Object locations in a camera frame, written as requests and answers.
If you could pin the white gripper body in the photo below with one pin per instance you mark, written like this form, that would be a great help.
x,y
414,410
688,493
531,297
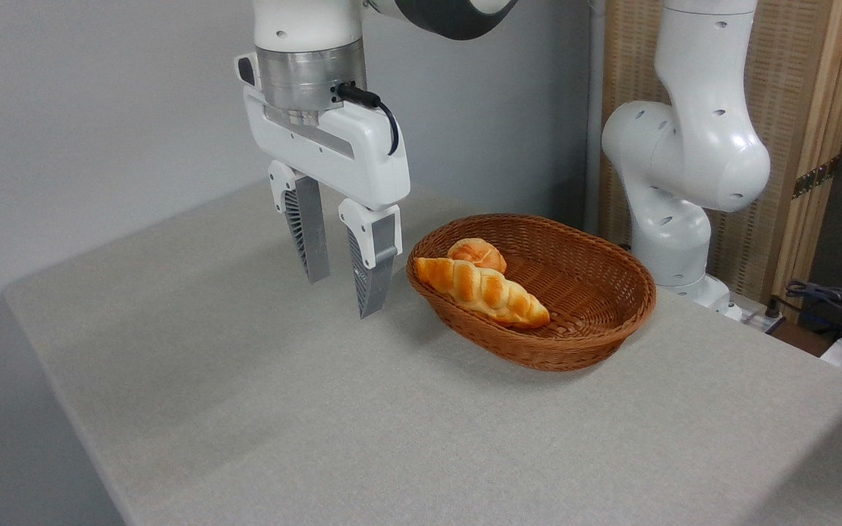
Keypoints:
x,y
348,157

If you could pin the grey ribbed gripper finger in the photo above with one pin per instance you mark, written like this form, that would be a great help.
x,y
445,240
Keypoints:
x,y
311,234
370,248

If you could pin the round orange bread roll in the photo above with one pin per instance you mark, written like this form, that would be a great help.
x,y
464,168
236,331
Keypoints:
x,y
476,253

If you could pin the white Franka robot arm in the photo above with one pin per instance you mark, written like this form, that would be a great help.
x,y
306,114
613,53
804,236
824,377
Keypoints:
x,y
691,146

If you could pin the long twisted bread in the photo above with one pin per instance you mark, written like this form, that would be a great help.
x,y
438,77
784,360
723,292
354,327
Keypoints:
x,y
483,291

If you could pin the brown wicker basket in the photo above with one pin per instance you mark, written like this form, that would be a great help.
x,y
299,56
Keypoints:
x,y
589,307

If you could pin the wooden rattan folding screen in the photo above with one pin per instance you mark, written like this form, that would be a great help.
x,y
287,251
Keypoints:
x,y
786,73

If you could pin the metal screen hinge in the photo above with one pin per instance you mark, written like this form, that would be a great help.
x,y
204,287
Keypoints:
x,y
816,177

